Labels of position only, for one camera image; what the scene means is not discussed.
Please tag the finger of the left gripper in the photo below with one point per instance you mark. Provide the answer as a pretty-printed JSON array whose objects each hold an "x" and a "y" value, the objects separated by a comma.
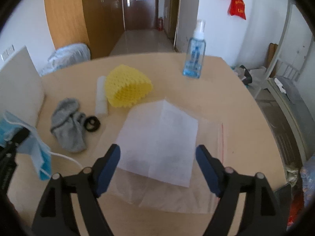
[{"x": 18, "y": 138}]

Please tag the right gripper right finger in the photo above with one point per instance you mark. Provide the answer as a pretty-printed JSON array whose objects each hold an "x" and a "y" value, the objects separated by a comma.
[{"x": 261, "y": 214}]

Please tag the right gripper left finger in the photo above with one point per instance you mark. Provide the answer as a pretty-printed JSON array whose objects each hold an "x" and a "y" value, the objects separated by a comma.
[{"x": 55, "y": 214}]

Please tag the blue surgical face mask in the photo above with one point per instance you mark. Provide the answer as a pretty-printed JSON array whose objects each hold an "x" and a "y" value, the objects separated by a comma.
[{"x": 33, "y": 145}]

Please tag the grey sock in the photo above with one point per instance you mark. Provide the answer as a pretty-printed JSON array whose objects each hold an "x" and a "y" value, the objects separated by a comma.
[{"x": 67, "y": 125}]

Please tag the clear zip plastic bag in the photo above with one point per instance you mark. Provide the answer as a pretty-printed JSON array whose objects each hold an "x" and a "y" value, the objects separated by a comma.
[{"x": 157, "y": 167}]

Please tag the yellow foam fruit net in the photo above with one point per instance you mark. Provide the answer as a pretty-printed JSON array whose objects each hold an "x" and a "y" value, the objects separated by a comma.
[{"x": 125, "y": 86}]

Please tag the white styrofoam box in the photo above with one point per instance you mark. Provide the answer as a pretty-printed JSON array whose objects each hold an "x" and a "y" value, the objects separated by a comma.
[{"x": 22, "y": 91}]

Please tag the white foam tube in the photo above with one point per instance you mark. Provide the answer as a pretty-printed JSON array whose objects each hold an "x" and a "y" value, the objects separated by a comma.
[{"x": 101, "y": 105}]

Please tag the blue covered bundle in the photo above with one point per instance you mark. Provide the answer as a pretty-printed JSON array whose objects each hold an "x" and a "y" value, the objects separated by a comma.
[{"x": 65, "y": 57}]

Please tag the grey bed mattress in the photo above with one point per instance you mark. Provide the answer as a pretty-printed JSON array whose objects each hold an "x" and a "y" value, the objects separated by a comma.
[{"x": 299, "y": 107}]

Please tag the wooden wardrobe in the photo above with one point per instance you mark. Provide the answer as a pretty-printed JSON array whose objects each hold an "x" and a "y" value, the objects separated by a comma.
[{"x": 96, "y": 23}]

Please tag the blue spray bottle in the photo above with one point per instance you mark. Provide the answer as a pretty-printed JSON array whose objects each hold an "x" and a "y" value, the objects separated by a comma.
[{"x": 195, "y": 52}]

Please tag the red fire extinguisher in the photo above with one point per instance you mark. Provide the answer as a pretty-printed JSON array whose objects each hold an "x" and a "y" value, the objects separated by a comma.
[{"x": 160, "y": 24}]

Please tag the dark brown entrance door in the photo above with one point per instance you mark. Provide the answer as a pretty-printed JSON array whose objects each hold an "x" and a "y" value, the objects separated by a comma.
[{"x": 140, "y": 14}]

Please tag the white wall socket pair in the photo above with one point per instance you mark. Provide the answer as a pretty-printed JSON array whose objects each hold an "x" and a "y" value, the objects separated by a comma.
[{"x": 6, "y": 53}]

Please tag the metal bunk bed frame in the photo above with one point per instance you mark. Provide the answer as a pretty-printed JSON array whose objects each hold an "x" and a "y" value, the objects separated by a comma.
[{"x": 280, "y": 67}]

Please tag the side doorway frame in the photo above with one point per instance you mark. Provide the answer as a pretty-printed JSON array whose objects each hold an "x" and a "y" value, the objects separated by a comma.
[{"x": 171, "y": 12}]

